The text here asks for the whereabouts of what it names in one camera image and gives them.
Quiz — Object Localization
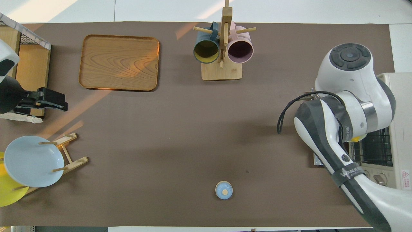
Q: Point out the brown table mat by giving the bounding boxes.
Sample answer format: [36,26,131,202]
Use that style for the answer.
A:
[0,22,395,227]

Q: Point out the white toaster oven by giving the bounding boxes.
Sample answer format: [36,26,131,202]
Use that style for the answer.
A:
[311,72,412,190]

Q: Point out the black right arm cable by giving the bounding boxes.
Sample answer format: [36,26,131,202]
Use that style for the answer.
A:
[277,91,346,142]

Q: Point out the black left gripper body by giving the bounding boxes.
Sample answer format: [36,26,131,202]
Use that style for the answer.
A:
[0,77,41,116]

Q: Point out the wooden mug rack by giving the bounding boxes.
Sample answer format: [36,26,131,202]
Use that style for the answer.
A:
[193,0,257,81]

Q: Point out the light blue plate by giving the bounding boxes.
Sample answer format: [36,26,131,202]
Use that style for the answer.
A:
[4,136,65,188]

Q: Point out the yellow plate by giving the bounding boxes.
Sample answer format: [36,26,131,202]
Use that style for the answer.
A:
[0,151,29,207]

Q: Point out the dark blue mug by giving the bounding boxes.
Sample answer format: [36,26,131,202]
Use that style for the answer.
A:
[193,22,220,64]

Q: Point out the square wooden tray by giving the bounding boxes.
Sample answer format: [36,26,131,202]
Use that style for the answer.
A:
[79,34,160,92]

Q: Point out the wooden shelf with wire basket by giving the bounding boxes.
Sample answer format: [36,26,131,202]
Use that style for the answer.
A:
[0,13,52,123]

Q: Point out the small blue call bell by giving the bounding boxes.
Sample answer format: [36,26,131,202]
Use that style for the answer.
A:
[215,181,233,200]

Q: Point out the wooden plate rack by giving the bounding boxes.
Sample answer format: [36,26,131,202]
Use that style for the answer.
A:
[13,132,89,195]

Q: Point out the pink mug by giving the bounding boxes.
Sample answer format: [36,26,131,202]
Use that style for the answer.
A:
[227,22,254,63]

